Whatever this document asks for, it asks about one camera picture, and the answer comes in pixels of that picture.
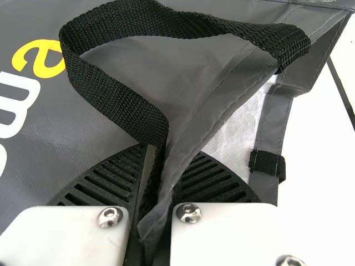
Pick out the black strip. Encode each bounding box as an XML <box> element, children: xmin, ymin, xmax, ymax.
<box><xmin>329</xmin><ymin>58</ymin><xmax>355</xmax><ymax>131</ymax></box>

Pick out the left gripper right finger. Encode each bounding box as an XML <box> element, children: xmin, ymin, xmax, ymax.
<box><xmin>165</xmin><ymin>151</ymin><xmax>355</xmax><ymax>266</ymax></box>

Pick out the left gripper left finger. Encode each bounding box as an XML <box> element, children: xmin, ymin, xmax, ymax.
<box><xmin>0</xmin><ymin>143</ymin><xmax>158</xmax><ymax>266</ymax></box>

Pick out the dark grey bag with straps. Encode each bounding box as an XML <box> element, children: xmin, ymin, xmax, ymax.
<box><xmin>0</xmin><ymin>0</ymin><xmax>355</xmax><ymax>242</ymax></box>

